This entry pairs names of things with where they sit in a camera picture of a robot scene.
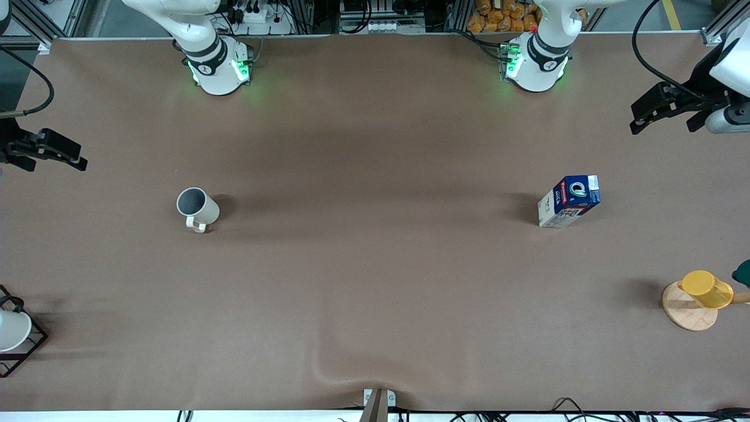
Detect blue white milk carton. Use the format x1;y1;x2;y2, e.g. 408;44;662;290
538;175;601;229

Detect beige mug with grey inside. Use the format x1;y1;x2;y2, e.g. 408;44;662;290
176;187;221;234

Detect yellow plastic cup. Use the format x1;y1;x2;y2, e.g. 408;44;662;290
678;270;735;309

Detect white cup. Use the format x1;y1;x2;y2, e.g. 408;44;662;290
0;309;33;353

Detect round wooden cup stand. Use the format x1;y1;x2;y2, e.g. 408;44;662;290
662;280;750;332

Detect pile of orange bread rolls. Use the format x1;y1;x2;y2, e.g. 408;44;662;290
466;0;589;34

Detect white power strip black plugs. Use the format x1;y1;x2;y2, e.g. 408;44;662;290
226;0;294;36

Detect long white power strip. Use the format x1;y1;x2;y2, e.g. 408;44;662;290
345;21;412;34

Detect brown table mat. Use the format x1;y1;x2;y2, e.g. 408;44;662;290
0;33;750;413

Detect aluminium frame post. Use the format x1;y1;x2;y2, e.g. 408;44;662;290
11;0;90;55
700;0;750;47

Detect black wire rack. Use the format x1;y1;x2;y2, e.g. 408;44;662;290
0;285;49;379

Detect black base cable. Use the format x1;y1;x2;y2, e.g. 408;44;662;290
456;28;512;63

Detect black cables bundle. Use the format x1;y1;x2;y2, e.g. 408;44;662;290
445;397;750;422

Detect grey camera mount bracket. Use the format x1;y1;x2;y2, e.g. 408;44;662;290
359;387;397;422

